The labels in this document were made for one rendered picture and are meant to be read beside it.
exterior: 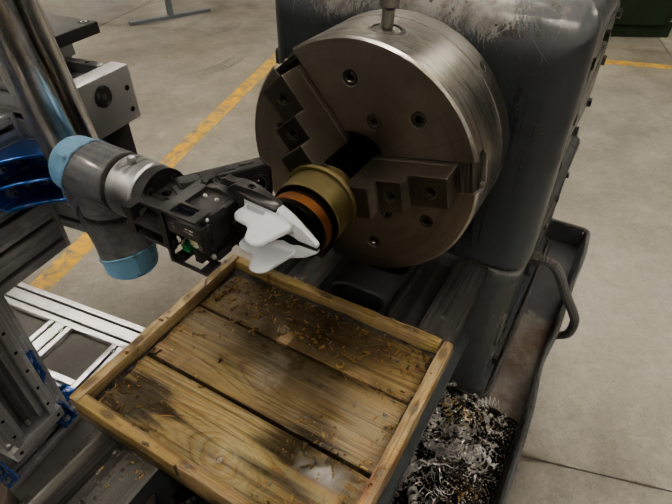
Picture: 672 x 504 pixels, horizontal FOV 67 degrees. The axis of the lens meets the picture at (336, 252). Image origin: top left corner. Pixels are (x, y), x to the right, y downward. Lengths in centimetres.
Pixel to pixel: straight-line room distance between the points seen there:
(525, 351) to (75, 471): 88
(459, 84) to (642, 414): 150
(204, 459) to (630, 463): 140
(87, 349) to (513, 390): 121
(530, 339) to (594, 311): 97
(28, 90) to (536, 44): 61
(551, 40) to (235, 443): 59
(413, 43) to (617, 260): 197
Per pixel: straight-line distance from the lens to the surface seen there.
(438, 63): 59
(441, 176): 56
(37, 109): 76
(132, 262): 73
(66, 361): 171
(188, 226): 52
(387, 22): 61
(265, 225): 51
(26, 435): 139
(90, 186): 65
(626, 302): 227
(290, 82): 60
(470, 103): 59
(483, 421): 103
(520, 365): 116
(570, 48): 68
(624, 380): 198
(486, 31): 70
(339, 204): 54
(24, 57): 73
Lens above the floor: 141
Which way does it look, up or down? 40 degrees down
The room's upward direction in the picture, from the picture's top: straight up
